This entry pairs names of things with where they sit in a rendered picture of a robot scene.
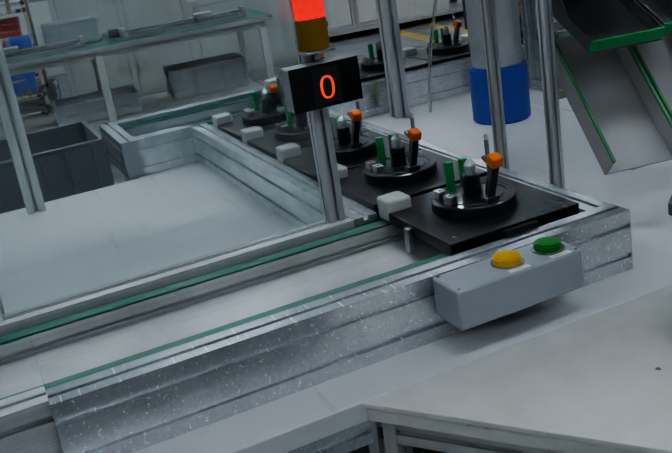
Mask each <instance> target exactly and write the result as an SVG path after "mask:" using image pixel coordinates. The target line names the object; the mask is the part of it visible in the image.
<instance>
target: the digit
mask: <svg viewBox="0 0 672 453"><path fill-rule="evenodd" d="M310 72H311V78H312V84H313V90H314V97H315V103H316V107H317V106H321V105H325V104H329V103H333V102H337V101H341V100H343V96H342V89H341V83H340V76H339V70H338V63H337V64H332V65H328V66H323V67H319V68H315V69H310Z"/></svg>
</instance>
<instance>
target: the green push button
mask: <svg viewBox="0 0 672 453"><path fill-rule="evenodd" d="M561 248H562V241H561V240H560V239H559V238H556V237H550V236H548V237H541V238H538V239H536V240H535V241H534V242H533V249H534V250H535V251H536V252H539V253H552V252H556V251H559V250H560V249H561Z"/></svg>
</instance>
